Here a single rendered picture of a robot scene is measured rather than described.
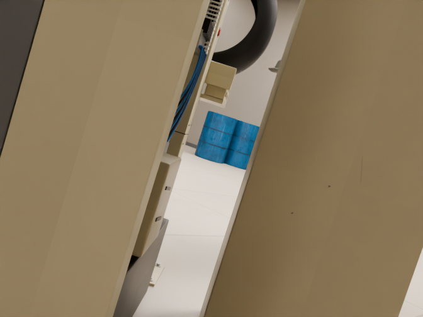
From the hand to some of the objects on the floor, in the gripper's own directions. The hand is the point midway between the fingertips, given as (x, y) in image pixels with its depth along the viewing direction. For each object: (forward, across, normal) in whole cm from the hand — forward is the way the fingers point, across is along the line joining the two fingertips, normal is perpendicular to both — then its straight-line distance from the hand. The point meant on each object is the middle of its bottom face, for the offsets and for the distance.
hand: (270, 70), depth 240 cm
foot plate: (+45, +35, +97) cm, 113 cm away
